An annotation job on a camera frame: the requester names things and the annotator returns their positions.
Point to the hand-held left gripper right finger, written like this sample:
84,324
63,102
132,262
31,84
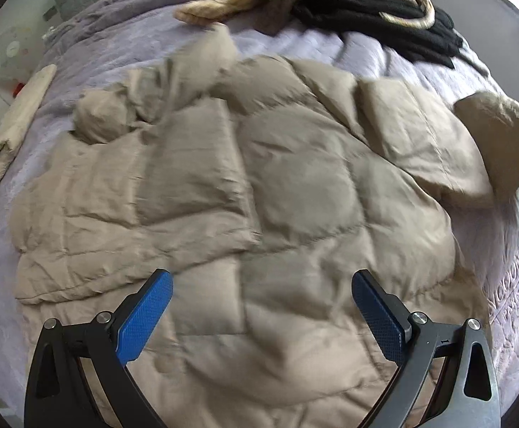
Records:
377,312

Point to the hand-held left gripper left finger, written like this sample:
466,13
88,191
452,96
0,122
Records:
145,312

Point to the beige puffer jacket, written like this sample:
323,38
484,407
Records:
264,214

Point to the black knit garment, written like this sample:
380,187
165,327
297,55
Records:
375,13

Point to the cream folded garment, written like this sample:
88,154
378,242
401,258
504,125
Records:
16,120

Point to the lavender fleece blanket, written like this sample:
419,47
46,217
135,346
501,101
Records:
85,49

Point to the white round plush toy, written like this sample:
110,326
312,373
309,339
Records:
12,58

